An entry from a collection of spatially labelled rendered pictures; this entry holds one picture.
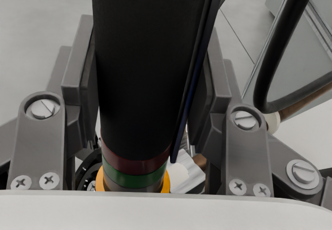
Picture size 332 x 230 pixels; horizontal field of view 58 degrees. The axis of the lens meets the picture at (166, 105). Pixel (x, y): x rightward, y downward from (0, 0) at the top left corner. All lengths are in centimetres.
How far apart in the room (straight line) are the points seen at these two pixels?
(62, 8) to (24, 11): 33
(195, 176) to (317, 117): 39
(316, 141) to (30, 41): 242
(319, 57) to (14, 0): 270
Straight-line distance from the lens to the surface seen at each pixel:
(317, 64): 134
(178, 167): 22
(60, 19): 295
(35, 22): 294
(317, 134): 57
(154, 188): 16
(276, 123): 26
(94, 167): 42
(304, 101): 31
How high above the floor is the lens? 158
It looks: 48 degrees down
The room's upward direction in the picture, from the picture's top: 10 degrees clockwise
